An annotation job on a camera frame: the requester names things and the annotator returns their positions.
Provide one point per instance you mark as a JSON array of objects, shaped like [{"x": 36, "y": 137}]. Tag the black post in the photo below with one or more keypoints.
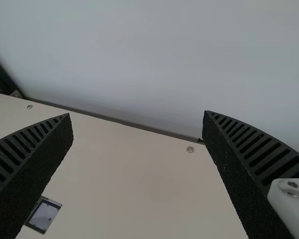
[{"x": 1, "y": 74}]

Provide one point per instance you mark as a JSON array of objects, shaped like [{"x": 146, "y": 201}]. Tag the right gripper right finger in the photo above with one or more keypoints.
[{"x": 244, "y": 169}]

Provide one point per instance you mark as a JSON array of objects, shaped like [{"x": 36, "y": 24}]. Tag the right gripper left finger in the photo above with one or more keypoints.
[{"x": 27, "y": 169}]

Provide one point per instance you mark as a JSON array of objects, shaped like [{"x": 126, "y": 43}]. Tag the small square scanner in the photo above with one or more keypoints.
[{"x": 43, "y": 214}]

